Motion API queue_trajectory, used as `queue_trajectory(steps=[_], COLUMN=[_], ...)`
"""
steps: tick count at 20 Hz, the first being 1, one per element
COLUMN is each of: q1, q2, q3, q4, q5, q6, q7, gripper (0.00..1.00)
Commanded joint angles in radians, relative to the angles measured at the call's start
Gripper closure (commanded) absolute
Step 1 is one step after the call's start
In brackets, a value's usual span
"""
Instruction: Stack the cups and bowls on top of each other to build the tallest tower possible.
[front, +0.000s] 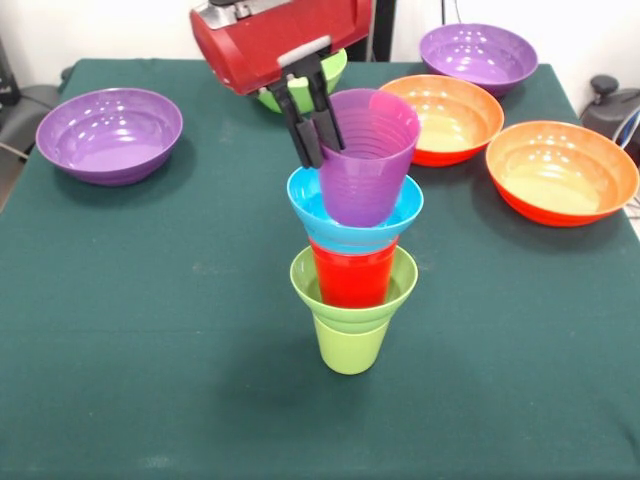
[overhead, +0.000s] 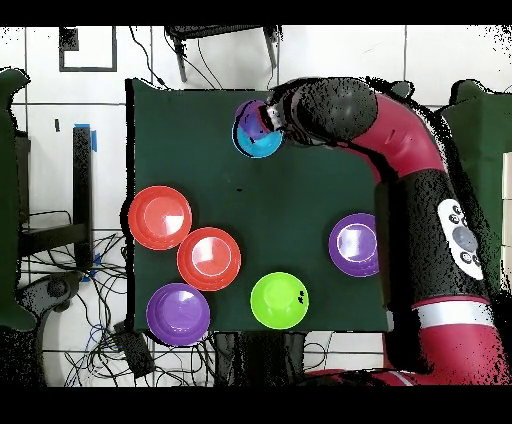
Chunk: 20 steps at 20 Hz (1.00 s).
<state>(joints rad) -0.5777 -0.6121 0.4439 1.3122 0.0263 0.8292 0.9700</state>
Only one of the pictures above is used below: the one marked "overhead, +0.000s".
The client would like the purple plastic cup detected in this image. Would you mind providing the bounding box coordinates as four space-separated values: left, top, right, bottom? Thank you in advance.
234 99 273 140

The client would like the small blue plastic bowl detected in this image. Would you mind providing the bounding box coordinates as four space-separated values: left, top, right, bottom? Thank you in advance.
231 123 284 160

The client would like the white box stack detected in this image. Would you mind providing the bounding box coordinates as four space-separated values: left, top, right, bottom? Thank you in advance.
501 151 512 281

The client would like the large purple plastic bowl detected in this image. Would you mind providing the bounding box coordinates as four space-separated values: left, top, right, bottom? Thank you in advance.
328 212 380 278
145 282 211 347

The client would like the large orange plastic bowl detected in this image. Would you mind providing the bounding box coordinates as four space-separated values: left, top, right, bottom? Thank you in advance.
176 226 242 292
127 185 193 251

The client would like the large green plastic bowl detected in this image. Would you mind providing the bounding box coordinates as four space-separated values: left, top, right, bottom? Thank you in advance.
250 271 310 330

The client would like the black metal beam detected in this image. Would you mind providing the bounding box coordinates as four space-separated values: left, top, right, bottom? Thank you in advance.
72 125 94 269
19 222 87 257

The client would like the dark green side table cloth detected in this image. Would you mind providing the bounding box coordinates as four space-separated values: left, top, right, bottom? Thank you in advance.
439 78 512 297
0 67 38 332

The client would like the black power strip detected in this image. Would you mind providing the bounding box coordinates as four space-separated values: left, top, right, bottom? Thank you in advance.
112 320 156 379

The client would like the dark grey machine base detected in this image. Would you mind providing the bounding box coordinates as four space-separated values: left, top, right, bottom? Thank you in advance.
16 271 84 319

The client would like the black metal frame stand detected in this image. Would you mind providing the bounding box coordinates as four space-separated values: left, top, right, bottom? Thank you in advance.
164 25 282 84

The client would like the thin black floor cable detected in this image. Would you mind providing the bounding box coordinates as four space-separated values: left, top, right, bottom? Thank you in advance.
128 25 170 90

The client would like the black square floor frame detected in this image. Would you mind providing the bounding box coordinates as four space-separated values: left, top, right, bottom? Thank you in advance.
58 26 118 73

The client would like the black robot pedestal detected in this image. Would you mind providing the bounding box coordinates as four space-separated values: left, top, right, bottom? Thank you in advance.
213 331 307 387

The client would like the tangle of black cables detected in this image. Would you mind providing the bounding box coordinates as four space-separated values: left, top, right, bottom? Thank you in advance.
19 209 217 387

